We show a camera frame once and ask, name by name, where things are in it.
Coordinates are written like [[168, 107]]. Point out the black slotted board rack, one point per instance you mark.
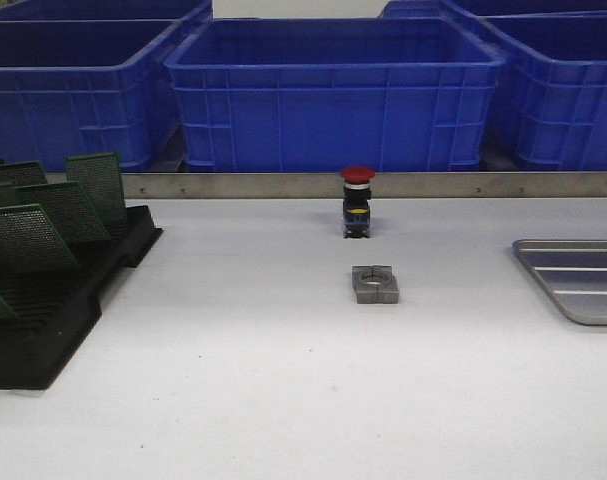
[[58, 309]]

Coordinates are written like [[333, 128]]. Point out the silver metal tray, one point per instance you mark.
[[573, 273]]

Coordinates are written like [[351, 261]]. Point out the red emergency stop button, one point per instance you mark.
[[357, 193]]

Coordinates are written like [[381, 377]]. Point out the grey metal clamp block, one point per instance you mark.
[[375, 284]]

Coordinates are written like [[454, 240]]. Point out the centre blue plastic crate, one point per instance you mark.
[[318, 95]]

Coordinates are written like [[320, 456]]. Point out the blue plastic crate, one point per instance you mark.
[[549, 109], [77, 87], [318, 95]]

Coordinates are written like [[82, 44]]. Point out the far right blue crate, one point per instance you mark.
[[476, 8]]

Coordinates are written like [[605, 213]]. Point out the left blue plastic crate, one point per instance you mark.
[[77, 87]]

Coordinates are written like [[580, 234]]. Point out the right blue plastic crate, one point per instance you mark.
[[549, 109]]

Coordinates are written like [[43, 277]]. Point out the far left blue crate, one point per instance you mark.
[[106, 10]]

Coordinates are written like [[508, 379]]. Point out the metal table edge rail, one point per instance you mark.
[[384, 185]]

